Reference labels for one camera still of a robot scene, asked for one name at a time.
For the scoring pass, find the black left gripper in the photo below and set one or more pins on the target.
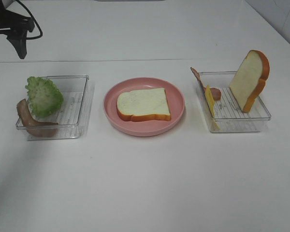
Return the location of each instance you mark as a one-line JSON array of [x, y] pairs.
[[15, 26]]

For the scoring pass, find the white bread slice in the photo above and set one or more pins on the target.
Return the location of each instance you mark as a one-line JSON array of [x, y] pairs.
[[143, 105]]

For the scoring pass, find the upright bread slice right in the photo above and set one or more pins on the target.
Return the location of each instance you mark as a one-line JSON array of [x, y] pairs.
[[250, 79]]

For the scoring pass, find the clear plastic tray left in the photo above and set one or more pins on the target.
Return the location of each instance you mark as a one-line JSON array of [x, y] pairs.
[[74, 114]]

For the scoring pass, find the green lettuce leaf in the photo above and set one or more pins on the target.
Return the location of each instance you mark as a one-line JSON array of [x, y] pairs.
[[44, 97]]

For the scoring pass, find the pink round plate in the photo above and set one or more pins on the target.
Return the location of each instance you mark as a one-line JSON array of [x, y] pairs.
[[174, 96]]

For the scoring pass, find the yellow cheese slice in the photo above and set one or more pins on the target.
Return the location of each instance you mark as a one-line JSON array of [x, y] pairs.
[[210, 101]]

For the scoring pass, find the clear plastic tray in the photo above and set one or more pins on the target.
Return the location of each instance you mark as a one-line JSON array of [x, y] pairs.
[[74, 114], [228, 115]]

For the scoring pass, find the red bacon strip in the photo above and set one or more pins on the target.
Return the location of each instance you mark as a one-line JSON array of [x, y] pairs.
[[214, 91]]

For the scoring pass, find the clear plastic tray right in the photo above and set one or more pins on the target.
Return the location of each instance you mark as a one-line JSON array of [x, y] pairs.
[[228, 115]]

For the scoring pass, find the brown bacon strip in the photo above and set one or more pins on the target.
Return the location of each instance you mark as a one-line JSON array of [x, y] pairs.
[[28, 121]]

